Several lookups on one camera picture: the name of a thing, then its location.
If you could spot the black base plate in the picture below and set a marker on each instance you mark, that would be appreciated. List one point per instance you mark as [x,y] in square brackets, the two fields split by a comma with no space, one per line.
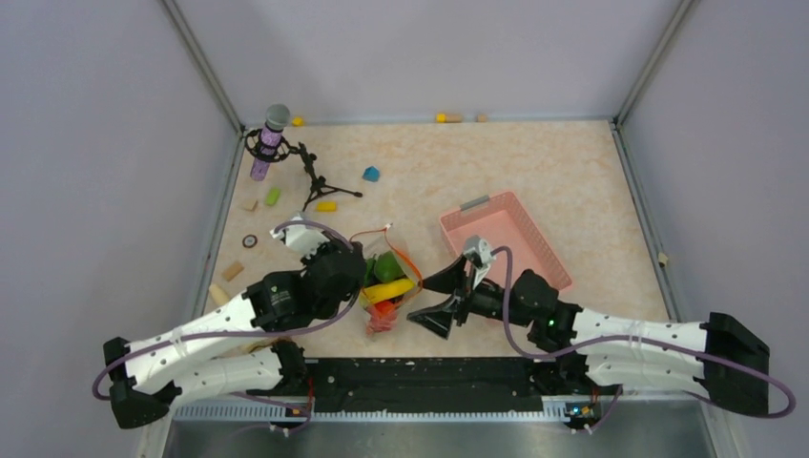
[432,385]

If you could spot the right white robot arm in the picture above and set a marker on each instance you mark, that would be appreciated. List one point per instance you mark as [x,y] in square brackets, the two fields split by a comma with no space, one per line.
[720,360]

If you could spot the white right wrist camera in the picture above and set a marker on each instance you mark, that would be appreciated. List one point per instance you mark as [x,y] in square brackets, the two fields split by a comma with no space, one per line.
[478,252]

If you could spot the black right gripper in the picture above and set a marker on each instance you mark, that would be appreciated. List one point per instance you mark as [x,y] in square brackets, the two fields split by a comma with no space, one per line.
[438,318]

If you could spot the blue block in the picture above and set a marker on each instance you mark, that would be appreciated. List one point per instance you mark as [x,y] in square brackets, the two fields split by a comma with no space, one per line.
[371,174]

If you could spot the toy red tomato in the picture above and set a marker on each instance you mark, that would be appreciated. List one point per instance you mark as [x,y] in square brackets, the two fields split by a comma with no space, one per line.
[382,317]

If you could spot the pink plastic basket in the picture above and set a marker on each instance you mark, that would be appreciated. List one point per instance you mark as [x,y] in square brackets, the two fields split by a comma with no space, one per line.
[502,219]

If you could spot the purple microphone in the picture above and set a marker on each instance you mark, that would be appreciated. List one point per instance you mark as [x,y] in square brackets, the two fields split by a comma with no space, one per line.
[268,141]

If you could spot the tan wooden block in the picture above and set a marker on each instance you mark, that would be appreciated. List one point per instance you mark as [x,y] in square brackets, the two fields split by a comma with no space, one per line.
[232,271]

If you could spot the toy banana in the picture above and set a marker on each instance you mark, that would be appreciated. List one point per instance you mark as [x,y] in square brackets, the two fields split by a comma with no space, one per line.
[386,291]

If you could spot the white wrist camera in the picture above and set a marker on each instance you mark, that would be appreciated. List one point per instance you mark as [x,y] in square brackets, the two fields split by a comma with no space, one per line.
[299,237]
[478,252]

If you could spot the yellow tan cylinder at wall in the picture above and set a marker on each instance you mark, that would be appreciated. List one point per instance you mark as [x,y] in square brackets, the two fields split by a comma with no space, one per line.
[449,118]

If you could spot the clear orange zip bag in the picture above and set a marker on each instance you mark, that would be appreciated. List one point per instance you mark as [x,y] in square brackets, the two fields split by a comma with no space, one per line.
[375,242]

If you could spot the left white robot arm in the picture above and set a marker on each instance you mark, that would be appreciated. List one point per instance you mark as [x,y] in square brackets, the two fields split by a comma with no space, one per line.
[243,345]

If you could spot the small tan wooden cube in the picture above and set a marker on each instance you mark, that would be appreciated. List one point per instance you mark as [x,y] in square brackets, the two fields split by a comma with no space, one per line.
[251,205]

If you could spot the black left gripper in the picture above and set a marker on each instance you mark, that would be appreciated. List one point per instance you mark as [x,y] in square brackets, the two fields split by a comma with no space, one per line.
[332,245]

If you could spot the toy mango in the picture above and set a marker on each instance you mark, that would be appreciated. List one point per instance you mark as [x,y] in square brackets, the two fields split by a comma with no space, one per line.
[387,268]

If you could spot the black microphone tripod stand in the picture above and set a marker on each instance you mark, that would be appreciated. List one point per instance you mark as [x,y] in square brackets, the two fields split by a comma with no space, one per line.
[282,149]

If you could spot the green block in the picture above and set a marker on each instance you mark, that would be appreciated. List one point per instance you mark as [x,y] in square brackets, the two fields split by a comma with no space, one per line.
[272,197]

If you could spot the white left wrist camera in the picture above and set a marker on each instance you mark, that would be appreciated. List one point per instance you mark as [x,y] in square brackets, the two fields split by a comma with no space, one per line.
[299,237]

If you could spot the cream wooden cylinder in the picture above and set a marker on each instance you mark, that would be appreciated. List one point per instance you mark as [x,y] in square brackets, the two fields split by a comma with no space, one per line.
[218,295]

